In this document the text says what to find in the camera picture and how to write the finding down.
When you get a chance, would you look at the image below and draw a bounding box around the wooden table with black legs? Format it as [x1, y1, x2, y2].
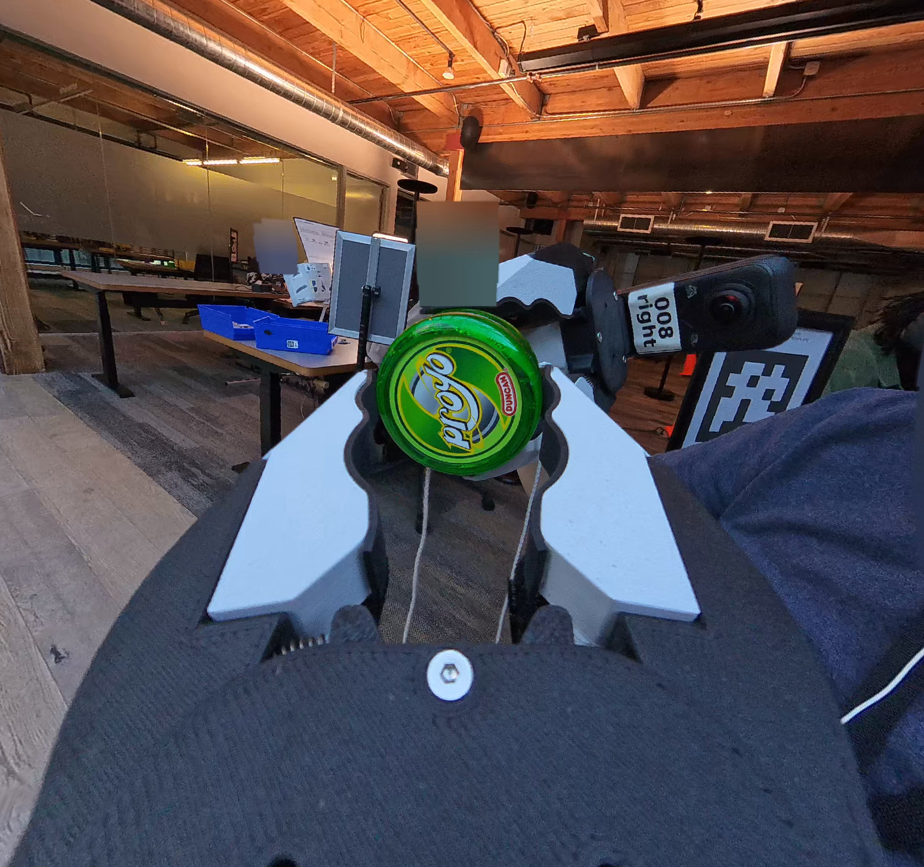
[202, 329, 378, 458]

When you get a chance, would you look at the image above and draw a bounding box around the silver ventilation duct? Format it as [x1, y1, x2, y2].
[0, 0, 451, 178]

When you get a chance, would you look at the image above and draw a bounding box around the grey sign panel on stand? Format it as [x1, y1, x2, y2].
[328, 229, 417, 371]

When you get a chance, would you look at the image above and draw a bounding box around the white leaflet display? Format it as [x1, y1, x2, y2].
[283, 262, 334, 307]

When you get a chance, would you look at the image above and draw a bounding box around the white poster board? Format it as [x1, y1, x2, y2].
[292, 217, 341, 266]

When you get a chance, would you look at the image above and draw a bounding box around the wooden support post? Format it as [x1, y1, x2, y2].
[0, 138, 46, 376]

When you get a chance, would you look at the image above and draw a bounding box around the black ceiling light rail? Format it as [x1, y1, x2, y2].
[517, 0, 924, 76]

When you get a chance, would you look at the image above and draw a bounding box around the black round floor lamp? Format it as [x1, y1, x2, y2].
[396, 177, 439, 240]

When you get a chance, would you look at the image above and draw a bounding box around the black strap with white piping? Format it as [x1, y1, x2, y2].
[839, 611, 924, 727]

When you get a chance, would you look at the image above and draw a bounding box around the blue plastic bin with label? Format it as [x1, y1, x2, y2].
[253, 316, 339, 356]

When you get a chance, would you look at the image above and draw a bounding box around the white yoyo string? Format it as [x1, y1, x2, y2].
[400, 459, 544, 644]

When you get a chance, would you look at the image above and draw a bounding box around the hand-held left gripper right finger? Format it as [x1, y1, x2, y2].
[514, 366, 703, 649]

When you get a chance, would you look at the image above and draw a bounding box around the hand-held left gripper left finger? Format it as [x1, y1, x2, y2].
[208, 369, 388, 638]

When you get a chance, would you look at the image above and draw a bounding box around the black white marker sign board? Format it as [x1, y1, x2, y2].
[666, 307, 858, 453]

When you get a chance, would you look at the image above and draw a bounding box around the long wooden table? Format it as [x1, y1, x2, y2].
[61, 270, 293, 400]

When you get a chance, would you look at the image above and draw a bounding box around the green yoyo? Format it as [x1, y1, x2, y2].
[375, 309, 544, 477]

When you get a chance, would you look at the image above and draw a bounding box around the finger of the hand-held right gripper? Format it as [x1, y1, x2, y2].
[538, 322, 578, 377]
[497, 254, 580, 323]

